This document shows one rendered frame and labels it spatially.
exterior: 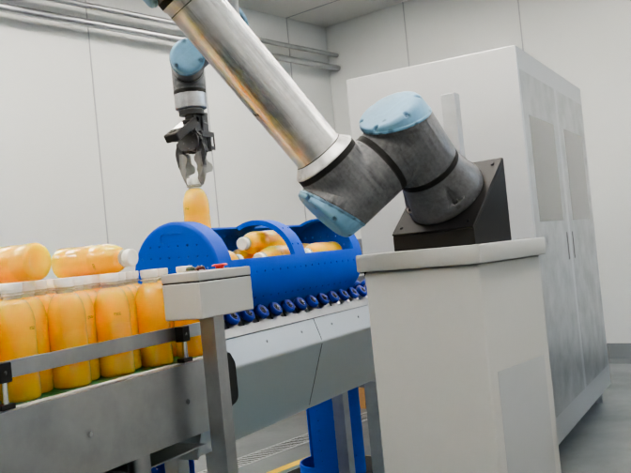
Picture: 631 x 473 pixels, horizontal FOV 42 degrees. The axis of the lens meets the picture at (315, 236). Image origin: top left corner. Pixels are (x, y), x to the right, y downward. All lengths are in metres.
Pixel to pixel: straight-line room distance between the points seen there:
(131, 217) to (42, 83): 1.18
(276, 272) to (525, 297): 0.79
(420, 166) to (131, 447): 0.84
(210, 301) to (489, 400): 0.62
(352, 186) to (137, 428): 0.66
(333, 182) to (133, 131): 4.94
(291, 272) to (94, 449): 1.00
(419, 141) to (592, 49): 5.46
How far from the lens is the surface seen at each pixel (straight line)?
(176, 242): 2.21
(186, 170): 2.33
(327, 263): 2.65
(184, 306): 1.76
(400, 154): 1.75
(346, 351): 2.79
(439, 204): 1.84
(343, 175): 1.71
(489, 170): 1.93
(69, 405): 1.61
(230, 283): 1.82
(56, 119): 6.20
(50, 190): 6.07
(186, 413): 1.87
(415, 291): 1.82
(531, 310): 1.94
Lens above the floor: 1.11
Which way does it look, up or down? 1 degrees up
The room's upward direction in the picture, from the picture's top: 6 degrees counter-clockwise
